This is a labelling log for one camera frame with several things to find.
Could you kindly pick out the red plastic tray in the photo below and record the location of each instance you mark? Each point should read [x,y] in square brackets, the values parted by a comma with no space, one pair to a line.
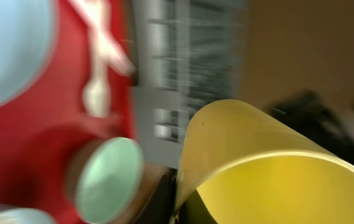
[43,127]

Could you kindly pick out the mint green bowl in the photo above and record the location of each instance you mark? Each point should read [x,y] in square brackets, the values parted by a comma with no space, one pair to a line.
[103,177]

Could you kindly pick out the yellow plastic cup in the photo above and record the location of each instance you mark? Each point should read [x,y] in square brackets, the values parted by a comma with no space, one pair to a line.
[240,165]

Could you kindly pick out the white plastic fork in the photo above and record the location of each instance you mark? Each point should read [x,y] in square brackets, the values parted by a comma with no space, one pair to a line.
[97,16]

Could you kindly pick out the grey dishwasher rack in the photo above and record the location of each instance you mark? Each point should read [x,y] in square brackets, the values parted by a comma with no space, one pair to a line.
[187,55]

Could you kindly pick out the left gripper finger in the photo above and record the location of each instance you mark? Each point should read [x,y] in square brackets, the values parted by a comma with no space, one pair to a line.
[159,206]

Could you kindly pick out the light blue plate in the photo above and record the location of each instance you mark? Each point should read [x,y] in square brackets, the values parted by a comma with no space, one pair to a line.
[28,34]

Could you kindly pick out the blue bowl with food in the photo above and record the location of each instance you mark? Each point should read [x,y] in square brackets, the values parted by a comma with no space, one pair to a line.
[18,215]

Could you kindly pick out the white plastic spoon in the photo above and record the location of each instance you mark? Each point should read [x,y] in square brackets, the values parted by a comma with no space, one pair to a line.
[97,92]

